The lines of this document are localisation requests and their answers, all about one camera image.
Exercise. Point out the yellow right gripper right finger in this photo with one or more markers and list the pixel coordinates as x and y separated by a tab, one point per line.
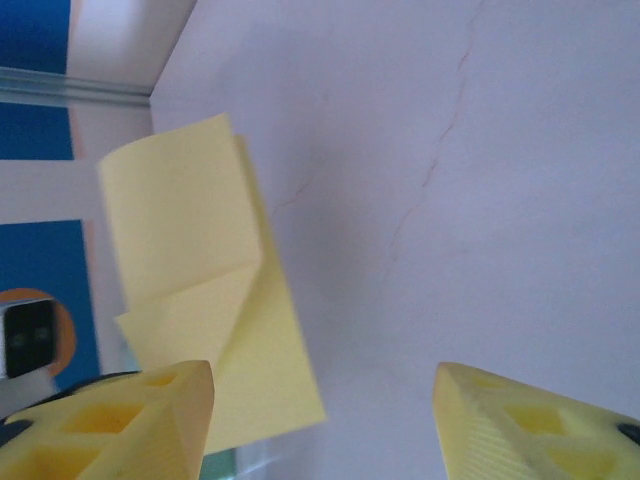
525	435

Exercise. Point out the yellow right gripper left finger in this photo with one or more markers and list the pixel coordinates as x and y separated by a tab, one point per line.
125	430

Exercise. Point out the yellow paper sheet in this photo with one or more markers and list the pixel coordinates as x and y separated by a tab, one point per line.
185	210

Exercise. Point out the mint green zip case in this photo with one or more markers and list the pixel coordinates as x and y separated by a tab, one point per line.
220	465

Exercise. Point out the aluminium corner post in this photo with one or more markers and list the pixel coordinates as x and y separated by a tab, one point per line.
75	87

